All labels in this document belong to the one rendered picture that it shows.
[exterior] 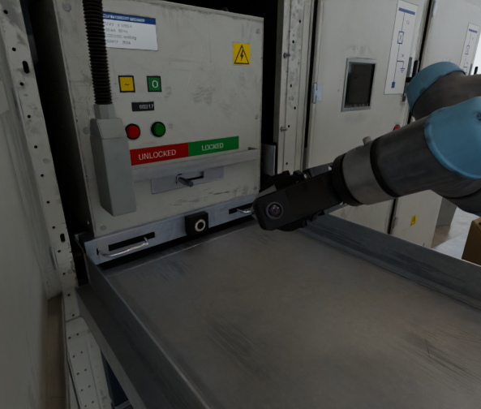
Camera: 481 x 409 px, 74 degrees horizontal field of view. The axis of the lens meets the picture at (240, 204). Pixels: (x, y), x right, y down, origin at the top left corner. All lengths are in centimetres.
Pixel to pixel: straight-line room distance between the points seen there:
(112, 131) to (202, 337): 38
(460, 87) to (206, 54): 53
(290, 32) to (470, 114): 67
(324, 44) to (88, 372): 103
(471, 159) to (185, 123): 60
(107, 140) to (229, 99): 38
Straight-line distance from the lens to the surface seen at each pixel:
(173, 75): 78
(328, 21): 106
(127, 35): 74
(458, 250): 122
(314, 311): 63
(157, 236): 81
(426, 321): 68
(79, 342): 83
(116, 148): 61
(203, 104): 82
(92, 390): 93
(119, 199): 63
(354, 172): 40
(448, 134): 36
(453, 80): 54
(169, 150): 78
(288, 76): 95
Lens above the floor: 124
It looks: 21 degrees down
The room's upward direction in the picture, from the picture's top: straight up
